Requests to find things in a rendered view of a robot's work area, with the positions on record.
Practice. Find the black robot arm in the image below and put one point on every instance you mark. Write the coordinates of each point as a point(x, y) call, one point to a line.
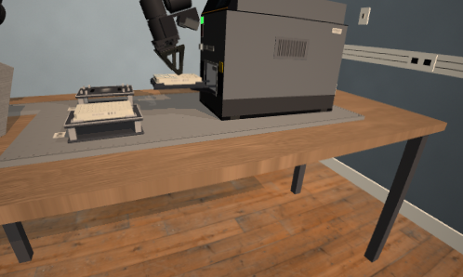
point(154, 8)

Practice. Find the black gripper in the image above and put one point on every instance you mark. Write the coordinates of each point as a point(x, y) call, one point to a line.
point(164, 49)

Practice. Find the small white label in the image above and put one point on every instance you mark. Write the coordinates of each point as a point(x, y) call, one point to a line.
point(59, 135)

